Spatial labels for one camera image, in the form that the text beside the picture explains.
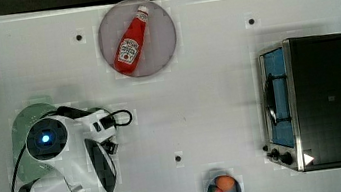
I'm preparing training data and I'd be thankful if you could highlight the green oval colander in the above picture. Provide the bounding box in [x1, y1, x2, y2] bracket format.
[11, 103, 56, 183]

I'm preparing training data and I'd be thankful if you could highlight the green mug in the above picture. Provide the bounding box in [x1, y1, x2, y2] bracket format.
[88, 107, 108, 114]

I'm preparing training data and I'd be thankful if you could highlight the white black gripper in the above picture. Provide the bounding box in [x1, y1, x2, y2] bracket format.
[78, 111, 118, 155]

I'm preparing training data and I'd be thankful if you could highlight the silver black toaster oven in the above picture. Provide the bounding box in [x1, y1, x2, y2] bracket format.
[257, 33, 341, 172]

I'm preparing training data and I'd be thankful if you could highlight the red ketchup bottle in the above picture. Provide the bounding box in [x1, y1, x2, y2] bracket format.
[113, 5, 149, 75]

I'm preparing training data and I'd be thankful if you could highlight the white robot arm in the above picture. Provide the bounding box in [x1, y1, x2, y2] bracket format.
[18, 109, 117, 192]

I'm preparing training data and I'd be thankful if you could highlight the blue bowl with fruit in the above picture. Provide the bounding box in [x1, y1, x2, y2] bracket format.
[203, 170, 243, 192]

